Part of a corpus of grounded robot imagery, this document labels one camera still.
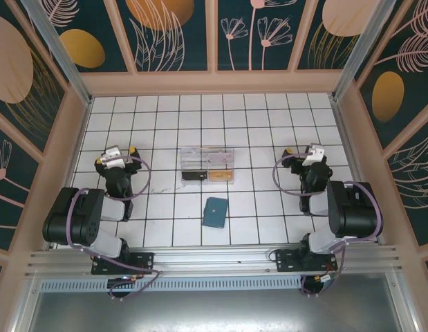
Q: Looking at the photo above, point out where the clear acrylic card tray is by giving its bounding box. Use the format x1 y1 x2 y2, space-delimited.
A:
180 147 236 185

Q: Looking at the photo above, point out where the black credit card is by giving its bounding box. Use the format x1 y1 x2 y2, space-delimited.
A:
182 170 208 183

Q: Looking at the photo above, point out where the pink floral credit card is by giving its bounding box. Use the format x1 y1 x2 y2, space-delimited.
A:
208 151 234 167

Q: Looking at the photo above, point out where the gold credit card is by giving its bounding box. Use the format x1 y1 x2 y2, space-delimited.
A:
208 169 234 183

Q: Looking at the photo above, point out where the grey metal sheet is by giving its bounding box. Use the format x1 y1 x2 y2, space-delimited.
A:
26 290 407 332

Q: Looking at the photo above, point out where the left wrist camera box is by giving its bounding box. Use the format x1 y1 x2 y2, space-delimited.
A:
100 146 127 170

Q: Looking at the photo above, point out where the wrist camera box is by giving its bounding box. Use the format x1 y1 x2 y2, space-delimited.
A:
301 145 326 169
100 146 127 170

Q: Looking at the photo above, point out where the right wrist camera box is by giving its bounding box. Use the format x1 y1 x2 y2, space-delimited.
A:
301 145 326 169

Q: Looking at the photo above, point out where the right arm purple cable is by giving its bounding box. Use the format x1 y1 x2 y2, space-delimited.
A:
272 154 384 299

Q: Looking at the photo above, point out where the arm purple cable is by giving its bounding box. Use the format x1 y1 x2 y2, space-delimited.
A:
66 154 162 302
272 154 384 299

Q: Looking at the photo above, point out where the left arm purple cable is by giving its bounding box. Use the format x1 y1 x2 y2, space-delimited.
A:
66 154 162 302

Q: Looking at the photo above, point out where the aluminium table side rail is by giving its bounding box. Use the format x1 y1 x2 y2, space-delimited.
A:
44 98 93 250
331 98 386 247

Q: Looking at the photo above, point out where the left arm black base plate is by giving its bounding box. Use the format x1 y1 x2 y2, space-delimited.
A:
91 251 156 277

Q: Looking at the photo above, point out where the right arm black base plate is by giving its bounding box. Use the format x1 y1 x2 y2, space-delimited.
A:
275 248 339 274

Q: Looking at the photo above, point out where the aluminium frame post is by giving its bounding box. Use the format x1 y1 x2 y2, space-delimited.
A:
21 0 94 107
330 0 398 102

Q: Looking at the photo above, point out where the aluminium mounting rail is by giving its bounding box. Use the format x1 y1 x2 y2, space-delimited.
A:
25 244 405 279

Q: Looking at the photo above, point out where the grey slotted cable duct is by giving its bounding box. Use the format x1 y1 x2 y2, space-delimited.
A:
38 276 306 292

